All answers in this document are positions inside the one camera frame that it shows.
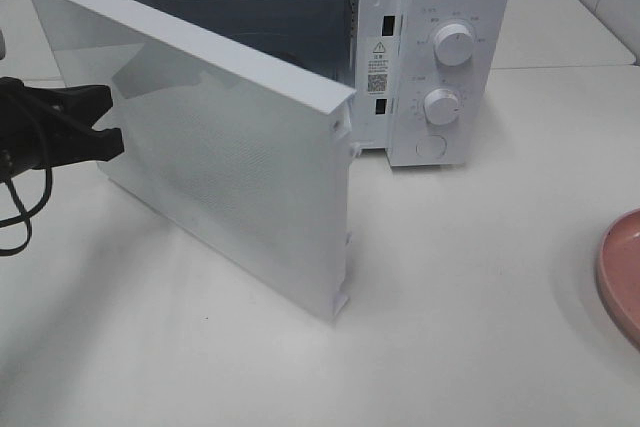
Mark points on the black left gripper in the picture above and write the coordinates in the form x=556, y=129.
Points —
x=27, y=113

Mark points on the white microwave door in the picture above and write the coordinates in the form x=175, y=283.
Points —
x=247, y=152

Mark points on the round white door button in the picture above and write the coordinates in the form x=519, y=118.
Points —
x=431, y=147

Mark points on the white timer knob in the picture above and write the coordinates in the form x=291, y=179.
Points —
x=441, y=106

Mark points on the pink speckled plate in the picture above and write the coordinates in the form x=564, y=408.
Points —
x=617, y=274

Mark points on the white microwave oven body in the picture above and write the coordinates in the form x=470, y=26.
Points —
x=329, y=38

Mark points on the upper white power knob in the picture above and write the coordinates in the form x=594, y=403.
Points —
x=453, y=43

